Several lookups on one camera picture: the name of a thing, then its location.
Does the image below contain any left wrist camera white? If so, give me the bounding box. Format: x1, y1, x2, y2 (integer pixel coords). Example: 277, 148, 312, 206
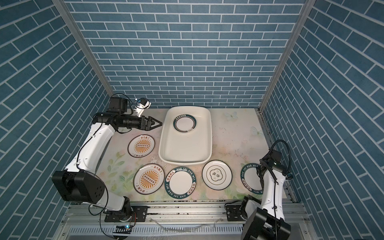
135, 98, 151, 117

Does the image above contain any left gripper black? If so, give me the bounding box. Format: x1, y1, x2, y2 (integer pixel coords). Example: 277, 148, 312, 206
119, 114, 162, 132

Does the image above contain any white plate clover motif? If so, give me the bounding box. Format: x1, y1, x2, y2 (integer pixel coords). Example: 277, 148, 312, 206
202, 160, 233, 191

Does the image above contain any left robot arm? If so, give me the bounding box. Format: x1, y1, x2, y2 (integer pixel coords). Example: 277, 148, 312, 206
52, 95, 162, 222

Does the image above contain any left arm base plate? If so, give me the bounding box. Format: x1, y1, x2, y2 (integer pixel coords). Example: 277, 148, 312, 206
105, 206, 149, 223

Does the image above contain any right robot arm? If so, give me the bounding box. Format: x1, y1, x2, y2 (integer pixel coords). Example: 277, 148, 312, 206
240, 149, 291, 240

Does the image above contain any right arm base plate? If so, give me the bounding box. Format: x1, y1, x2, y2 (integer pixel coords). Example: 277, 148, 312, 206
225, 204, 248, 222

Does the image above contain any orange sunburst plate front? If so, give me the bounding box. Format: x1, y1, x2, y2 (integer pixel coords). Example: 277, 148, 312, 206
134, 164, 165, 195

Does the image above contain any green rimmed plate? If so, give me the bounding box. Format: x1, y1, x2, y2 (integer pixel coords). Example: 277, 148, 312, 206
241, 163, 263, 195
173, 114, 197, 133
164, 167, 197, 200

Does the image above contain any white ribbed cable duct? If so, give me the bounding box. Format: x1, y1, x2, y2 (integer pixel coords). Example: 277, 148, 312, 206
69, 224, 243, 237

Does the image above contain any orange sunburst plate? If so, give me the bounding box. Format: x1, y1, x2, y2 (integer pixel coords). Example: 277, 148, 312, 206
128, 135, 155, 158
134, 164, 165, 195

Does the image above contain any white plastic bin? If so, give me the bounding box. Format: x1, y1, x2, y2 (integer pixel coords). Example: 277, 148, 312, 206
159, 106, 213, 166

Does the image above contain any aluminium mounting rail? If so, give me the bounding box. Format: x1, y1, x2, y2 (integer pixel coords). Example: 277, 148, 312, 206
59, 202, 311, 226

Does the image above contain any orange sunburst plate rear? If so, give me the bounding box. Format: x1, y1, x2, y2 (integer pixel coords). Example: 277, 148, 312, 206
128, 135, 155, 158

